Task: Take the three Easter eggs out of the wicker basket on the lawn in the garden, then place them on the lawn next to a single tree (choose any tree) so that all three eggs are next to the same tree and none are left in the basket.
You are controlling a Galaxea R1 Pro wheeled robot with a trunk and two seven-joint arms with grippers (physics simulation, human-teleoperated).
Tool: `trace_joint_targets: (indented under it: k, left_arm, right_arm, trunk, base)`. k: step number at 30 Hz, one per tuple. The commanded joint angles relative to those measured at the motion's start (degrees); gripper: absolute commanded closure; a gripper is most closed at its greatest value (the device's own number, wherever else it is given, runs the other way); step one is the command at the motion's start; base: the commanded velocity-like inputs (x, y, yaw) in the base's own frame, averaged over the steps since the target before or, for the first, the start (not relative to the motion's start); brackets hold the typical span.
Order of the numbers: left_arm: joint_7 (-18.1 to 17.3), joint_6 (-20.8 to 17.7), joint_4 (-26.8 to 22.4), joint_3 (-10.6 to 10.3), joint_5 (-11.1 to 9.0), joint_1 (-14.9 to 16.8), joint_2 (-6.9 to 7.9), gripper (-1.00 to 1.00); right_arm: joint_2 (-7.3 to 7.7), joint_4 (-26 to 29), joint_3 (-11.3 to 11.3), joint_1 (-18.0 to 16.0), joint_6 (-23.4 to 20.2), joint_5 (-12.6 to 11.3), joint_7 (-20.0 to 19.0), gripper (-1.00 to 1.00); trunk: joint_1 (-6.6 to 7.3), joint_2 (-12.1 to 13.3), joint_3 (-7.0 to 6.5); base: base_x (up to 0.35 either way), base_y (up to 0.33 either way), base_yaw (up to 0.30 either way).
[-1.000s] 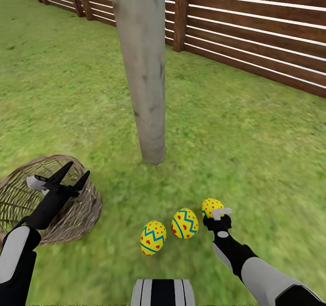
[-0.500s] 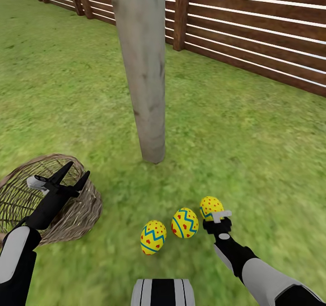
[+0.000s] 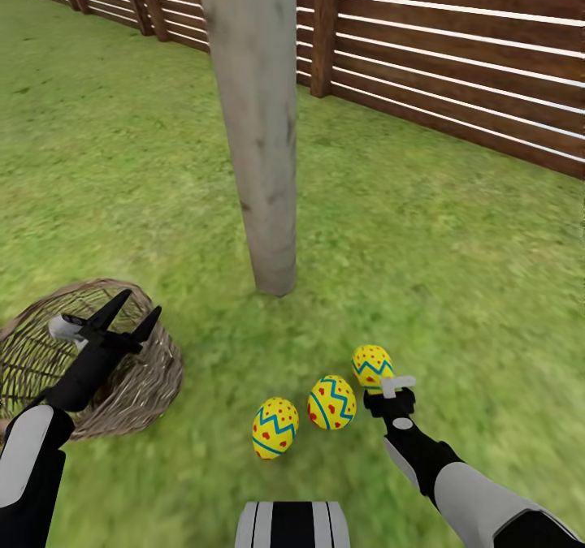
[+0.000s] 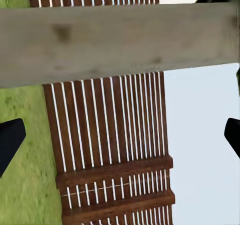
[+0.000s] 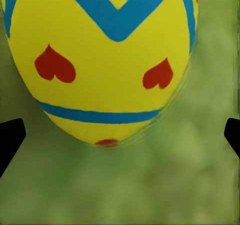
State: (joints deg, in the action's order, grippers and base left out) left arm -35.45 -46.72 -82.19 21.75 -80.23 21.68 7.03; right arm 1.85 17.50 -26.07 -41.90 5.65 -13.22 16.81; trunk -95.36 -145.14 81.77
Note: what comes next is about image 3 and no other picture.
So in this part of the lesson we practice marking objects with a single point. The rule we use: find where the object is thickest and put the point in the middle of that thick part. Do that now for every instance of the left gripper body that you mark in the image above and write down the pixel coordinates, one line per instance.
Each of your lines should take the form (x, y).
(100, 357)

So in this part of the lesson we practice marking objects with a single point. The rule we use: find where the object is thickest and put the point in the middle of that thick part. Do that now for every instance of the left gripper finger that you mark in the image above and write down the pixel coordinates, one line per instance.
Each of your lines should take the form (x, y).
(107, 313)
(142, 332)

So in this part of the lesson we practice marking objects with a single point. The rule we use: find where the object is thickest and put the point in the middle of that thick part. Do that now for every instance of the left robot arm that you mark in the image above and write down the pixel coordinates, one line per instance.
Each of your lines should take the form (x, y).
(31, 464)

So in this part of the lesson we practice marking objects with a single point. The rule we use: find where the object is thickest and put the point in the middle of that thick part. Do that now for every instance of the easter egg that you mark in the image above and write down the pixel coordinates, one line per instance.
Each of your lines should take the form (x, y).
(371, 364)
(274, 428)
(332, 403)

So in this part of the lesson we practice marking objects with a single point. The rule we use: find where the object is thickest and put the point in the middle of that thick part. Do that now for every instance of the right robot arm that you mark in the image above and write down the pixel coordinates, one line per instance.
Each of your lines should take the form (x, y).
(483, 513)

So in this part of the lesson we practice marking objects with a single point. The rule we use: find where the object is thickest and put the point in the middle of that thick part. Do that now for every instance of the wicker basket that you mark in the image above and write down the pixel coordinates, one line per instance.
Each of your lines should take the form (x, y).
(144, 392)

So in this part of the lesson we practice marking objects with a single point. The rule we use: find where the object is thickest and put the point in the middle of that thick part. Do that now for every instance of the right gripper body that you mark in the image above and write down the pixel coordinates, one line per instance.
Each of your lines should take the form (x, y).
(379, 405)

